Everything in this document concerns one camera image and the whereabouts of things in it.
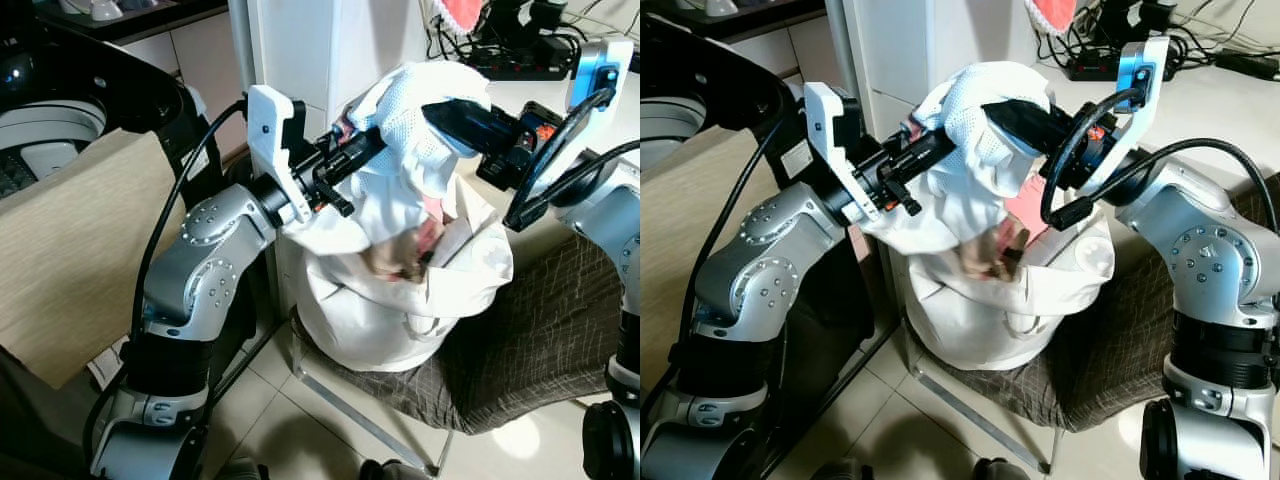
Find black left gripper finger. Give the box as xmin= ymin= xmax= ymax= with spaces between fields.
xmin=894 ymin=128 xmax=953 ymax=179
xmin=336 ymin=126 xmax=388 ymax=177

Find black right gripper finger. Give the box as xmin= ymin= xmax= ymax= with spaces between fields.
xmin=420 ymin=97 xmax=523 ymax=158
xmin=980 ymin=97 xmax=1073 ymax=158

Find white garment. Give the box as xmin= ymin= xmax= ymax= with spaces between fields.
xmin=274 ymin=61 xmax=517 ymax=374
xmin=860 ymin=61 xmax=1117 ymax=374

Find black lidded washing machine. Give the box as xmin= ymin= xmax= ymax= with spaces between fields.
xmin=640 ymin=40 xmax=803 ymax=173
xmin=0 ymin=15 xmax=211 ymax=201

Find pink cloth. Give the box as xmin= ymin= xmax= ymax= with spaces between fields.
xmin=1002 ymin=180 xmax=1054 ymax=253
xmin=414 ymin=190 xmax=452 ymax=267

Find black power strip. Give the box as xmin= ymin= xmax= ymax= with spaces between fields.
xmin=1064 ymin=54 xmax=1153 ymax=83
xmin=468 ymin=44 xmax=583 ymax=83

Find white cabinet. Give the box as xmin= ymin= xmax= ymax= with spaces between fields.
xmin=825 ymin=0 xmax=1043 ymax=143
xmin=228 ymin=0 xmax=447 ymax=137

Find red and white cloth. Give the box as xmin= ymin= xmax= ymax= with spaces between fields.
xmin=434 ymin=0 xmax=489 ymax=32
xmin=1024 ymin=0 xmax=1080 ymax=37

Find beige wooden board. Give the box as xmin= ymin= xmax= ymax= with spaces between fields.
xmin=640 ymin=125 xmax=793 ymax=353
xmin=0 ymin=128 xmax=193 ymax=391

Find dark wooden shelf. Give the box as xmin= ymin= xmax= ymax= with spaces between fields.
xmin=690 ymin=0 xmax=831 ymax=37
xmin=35 ymin=0 xmax=229 ymax=47

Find flat black device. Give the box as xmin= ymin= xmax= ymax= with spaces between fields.
xmin=1214 ymin=50 xmax=1280 ymax=83

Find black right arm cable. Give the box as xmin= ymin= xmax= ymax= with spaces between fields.
xmin=1040 ymin=88 xmax=1280 ymax=237
xmin=500 ymin=88 xmax=641 ymax=234

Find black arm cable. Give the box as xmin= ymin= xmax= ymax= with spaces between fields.
xmin=500 ymin=88 xmax=641 ymax=234
xmin=129 ymin=95 xmax=251 ymax=343
xmin=678 ymin=100 xmax=793 ymax=343
xmin=1040 ymin=88 xmax=1280 ymax=237

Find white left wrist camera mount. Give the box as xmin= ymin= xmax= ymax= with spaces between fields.
xmin=802 ymin=82 xmax=869 ymax=227
xmin=246 ymin=84 xmax=313 ymax=227

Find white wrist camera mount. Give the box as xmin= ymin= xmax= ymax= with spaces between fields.
xmin=520 ymin=37 xmax=637 ymax=217
xmin=246 ymin=84 xmax=313 ymax=227
xmin=802 ymin=82 xmax=869 ymax=227
xmin=1078 ymin=36 xmax=1173 ymax=203

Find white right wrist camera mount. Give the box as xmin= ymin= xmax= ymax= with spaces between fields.
xmin=520 ymin=37 xmax=637 ymax=217
xmin=1078 ymin=36 xmax=1173 ymax=203

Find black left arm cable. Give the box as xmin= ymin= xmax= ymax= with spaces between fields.
xmin=129 ymin=95 xmax=251 ymax=343
xmin=678 ymin=100 xmax=793 ymax=343

